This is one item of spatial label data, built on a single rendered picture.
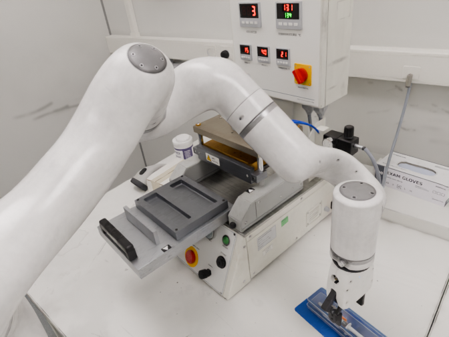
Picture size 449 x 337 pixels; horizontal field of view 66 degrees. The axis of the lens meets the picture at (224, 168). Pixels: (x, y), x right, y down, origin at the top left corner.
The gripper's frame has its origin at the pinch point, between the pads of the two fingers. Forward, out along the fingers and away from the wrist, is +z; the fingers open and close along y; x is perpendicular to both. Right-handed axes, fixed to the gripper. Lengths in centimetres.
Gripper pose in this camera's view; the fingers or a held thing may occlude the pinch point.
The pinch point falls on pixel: (346, 307)
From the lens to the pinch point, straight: 87.3
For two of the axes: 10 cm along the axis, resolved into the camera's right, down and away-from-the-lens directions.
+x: -5.9, -3.5, 7.3
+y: 8.0, -3.8, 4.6
